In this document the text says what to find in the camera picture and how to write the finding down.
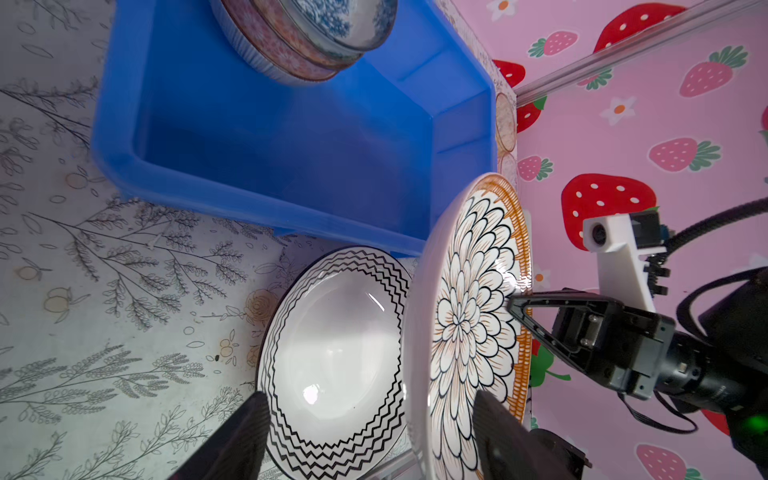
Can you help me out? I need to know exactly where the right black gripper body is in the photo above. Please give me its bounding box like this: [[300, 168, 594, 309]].
[[551, 296, 767, 415]]

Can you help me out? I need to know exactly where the blue plastic bin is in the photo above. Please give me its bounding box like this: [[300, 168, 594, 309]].
[[91, 1, 497, 256]]

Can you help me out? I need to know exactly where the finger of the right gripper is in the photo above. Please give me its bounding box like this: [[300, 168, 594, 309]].
[[506, 289, 624, 384]]

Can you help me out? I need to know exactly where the large floral patterned plate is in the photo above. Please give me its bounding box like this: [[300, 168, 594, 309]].
[[402, 173, 532, 479]]

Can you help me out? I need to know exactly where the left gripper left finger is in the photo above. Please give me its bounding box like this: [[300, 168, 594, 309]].
[[168, 391, 271, 480]]

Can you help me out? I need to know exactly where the white zigzag rim plate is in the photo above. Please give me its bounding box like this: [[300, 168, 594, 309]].
[[256, 246, 411, 479]]

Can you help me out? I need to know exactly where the dark dotted bowl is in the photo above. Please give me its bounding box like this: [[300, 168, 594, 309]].
[[252, 0, 362, 71]]

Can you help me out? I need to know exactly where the blue floral bowl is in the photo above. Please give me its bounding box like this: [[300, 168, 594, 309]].
[[283, 0, 398, 53]]

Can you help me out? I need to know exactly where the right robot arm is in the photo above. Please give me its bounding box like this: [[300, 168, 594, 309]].
[[507, 199, 767, 472]]

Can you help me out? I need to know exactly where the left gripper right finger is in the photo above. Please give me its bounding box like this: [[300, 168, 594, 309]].
[[472, 391, 575, 479]]

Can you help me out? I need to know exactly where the pink glass cup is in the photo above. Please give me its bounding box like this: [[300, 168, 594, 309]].
[[498, 151, 518, 188]]

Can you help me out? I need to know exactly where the green leaf patterned bowl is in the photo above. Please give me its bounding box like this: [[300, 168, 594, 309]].
[[221, 0, 340, 82]]

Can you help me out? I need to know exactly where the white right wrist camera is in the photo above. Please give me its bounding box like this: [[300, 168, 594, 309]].
[[582, 210, 665, 313]]

